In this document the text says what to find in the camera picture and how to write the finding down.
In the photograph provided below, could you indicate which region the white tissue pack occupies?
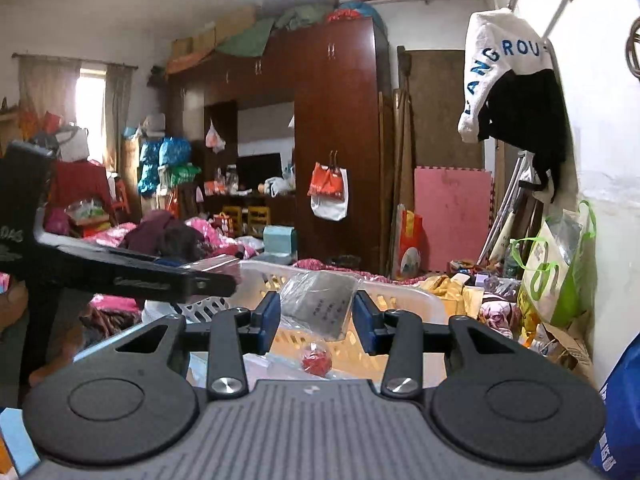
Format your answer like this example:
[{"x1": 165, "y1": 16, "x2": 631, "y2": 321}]
[{"x1": 280, "y1": 271, "x2": 359, "y2": 341}]

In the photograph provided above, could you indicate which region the red ball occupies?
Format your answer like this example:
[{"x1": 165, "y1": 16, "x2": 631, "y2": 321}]
[{"x1": 300, "y1": 344, "x2": 332, "y2": 377}]

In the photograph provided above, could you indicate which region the person's left hand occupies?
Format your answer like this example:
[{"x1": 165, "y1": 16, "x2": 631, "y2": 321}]
[{"x1": 0, "y1": 278, "x2": 87, "y2": 386}]

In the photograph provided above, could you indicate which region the dark clothes pile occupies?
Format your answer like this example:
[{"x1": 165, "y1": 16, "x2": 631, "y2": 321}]
[{"x1": 119, "y1": 209, "x2": 207, "y2": 263}]

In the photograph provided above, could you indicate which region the pink floral bedding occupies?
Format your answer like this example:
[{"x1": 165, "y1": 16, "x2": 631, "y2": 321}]
[{"x1": 89, "y1": 216, "x2": 256, "y2": 316}]

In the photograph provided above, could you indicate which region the teal box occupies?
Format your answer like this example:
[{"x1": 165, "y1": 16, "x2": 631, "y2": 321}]
[{"x1": 262, "y1": 226, "x2": 297, "y2": 258}]

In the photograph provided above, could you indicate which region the yellow blanket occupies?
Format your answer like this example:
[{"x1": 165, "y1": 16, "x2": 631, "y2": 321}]
[{"x1": 416, "y1": 273, "x2": 484, "y2": 320}]

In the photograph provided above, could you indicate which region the black television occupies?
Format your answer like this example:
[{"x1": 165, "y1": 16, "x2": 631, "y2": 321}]
[{"x1": 236, "y1": 153, "x2": 282, "y2": 191}]

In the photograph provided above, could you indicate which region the blue shopping bag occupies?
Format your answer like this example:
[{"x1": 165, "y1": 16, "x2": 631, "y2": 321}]
[{"x1": 589, "y1": 336, "x2": 640, "y2": 480}]

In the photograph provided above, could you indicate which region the green white shopping bag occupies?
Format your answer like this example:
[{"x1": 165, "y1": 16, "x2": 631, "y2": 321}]
[{"x1": 510, "y1": 200, "x2": 597, "y2": 328}]

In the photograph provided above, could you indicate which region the white plastic laundry basket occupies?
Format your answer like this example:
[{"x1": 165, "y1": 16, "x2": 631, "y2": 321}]
[{"x1": 142, "y1": 260, "x2": 448, "y2": 384}]

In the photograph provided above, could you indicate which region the orange white hanging bag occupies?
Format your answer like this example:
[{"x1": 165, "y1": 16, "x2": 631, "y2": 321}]
[{"x1": 307, "y1": 151, "x2": 349, "y2": 222}]

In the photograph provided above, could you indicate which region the window curtain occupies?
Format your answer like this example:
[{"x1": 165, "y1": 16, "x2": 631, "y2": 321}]
[{"x1": 18, "y1": 55, "x2": 134, "y2": 172}]

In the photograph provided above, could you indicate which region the dark red wooden wardrobe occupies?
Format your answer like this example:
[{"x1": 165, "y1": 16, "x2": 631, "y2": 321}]
[{"x1": 165, "y1": 18, "x2": 393, "y2": 272}]

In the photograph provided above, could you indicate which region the pink foam mat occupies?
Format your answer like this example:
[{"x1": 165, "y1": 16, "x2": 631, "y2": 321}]
[{"x1": 414, "y1": 167, "x2": 492, "y2": 272}]

